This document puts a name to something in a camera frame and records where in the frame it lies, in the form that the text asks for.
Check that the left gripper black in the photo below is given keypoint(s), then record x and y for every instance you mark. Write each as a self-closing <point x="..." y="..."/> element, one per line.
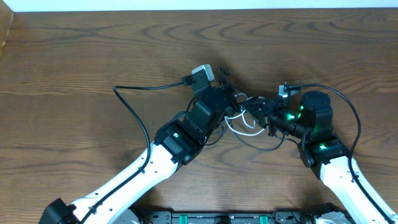
<point x="222" y="90"/>

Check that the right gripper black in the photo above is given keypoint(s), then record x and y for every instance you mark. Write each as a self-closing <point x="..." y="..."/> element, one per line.
<point x="267" y="115"/>

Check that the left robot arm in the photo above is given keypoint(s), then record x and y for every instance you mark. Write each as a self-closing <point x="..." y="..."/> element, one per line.
<point x="176" y="144"/>

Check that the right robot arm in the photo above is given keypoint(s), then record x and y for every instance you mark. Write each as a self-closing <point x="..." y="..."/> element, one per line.
<point x="322" y="151"/>

